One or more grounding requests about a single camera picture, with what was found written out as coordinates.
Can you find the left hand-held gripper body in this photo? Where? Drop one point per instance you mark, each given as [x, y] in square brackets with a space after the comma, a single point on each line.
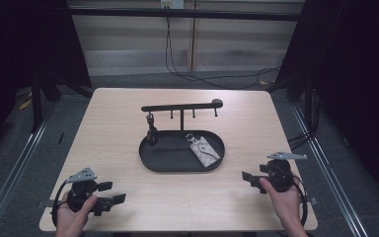
[81, 189]

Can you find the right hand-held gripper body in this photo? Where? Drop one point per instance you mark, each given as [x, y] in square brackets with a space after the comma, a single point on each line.
[281, 174]

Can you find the grey key pouch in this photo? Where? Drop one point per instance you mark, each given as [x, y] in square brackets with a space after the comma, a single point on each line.
[205, 152]

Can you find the black car key fob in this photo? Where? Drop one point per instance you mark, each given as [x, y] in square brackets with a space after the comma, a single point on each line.
[151, 133]

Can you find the black key stand with tray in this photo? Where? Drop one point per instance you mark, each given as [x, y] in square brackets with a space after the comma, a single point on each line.
[174, 156]

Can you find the person's right hand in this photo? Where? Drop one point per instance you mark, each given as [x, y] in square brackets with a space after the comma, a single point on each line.
[286, 205]

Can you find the person's left hand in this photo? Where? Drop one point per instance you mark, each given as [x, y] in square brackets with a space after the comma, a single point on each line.
[70, 222]

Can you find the small black floor piece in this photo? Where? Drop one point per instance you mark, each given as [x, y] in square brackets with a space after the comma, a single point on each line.
[61, 138]

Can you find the black metal stand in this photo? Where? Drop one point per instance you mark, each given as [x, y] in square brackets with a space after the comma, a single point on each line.
[36, 105]

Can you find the yellow tape scrap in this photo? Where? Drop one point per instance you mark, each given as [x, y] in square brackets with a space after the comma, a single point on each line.
[25, 104]

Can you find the black curtain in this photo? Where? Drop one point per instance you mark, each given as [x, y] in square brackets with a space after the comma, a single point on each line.
[352, 65]
[19, 42]

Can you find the aluminium floor rail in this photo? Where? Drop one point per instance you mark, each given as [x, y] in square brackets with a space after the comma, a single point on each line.
[16, 171]
[329, 171]

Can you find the black horizontal frame bar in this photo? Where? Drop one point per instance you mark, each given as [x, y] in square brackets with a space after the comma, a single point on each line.
[184, 14]

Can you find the white wall outlet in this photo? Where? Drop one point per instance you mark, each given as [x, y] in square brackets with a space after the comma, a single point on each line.
[172, 4]

